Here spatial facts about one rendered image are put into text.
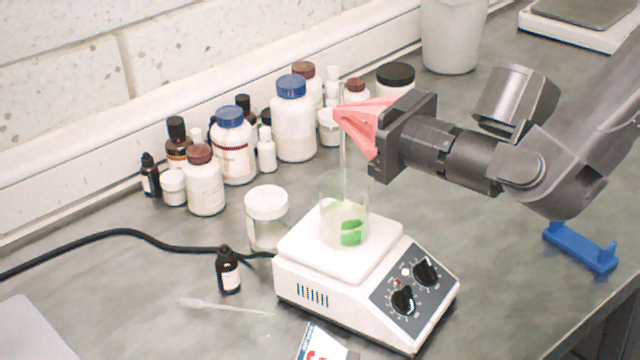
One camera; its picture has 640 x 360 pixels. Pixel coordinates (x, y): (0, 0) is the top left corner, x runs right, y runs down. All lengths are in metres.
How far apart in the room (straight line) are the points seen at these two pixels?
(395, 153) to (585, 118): 0.19
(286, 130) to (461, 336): 0.44
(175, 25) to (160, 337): 0.49
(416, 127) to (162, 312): 0.42
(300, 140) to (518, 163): 0.57
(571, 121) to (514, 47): 0.89
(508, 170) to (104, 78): 0.67
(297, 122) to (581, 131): 0.58
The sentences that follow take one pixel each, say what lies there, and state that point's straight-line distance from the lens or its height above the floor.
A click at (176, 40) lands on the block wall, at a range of 1.23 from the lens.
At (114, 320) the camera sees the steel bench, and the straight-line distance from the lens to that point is 1.01.
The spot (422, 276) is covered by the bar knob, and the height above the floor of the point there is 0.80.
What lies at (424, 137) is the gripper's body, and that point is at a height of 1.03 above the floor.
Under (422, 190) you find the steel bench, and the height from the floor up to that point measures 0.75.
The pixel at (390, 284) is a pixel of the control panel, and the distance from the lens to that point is 0.92.
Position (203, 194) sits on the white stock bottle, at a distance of 1.11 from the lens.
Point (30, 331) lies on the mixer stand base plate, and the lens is 1.02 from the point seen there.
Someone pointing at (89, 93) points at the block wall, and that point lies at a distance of 1.18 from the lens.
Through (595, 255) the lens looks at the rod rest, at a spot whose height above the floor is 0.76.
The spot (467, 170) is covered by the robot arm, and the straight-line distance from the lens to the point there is 0.76.
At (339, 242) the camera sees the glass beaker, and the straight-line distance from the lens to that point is 0.91.
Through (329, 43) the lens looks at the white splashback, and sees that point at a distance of 1.38.
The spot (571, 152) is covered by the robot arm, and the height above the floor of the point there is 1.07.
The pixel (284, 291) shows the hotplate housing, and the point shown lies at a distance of 0.97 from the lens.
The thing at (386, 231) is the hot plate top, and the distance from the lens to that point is 0.95.
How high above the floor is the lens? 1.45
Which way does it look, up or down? 36 degrees down
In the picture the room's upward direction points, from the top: 2 degrees counter-clockwise
